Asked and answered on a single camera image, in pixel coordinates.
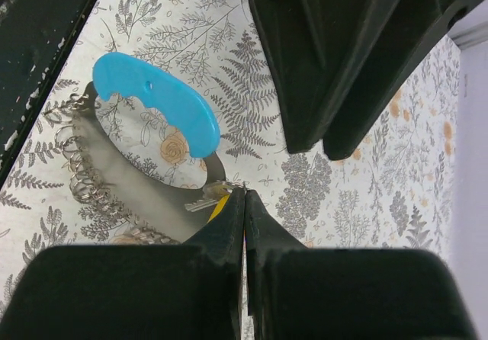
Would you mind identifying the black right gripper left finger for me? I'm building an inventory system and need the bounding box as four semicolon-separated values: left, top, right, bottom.
1;188;245;339

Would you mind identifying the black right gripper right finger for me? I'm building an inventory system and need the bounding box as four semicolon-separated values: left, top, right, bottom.
246;191;477;339

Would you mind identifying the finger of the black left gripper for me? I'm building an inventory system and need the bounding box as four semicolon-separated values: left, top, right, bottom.
247;0;439;155
323;0;484;160

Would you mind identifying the key with yellow tag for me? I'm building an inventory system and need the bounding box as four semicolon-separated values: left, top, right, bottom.
185;181;236;223

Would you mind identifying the floral patterned table mat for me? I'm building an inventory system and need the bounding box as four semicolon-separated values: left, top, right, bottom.
1;0;461;308

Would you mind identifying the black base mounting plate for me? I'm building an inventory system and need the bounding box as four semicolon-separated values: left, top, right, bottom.
1;0;97;181

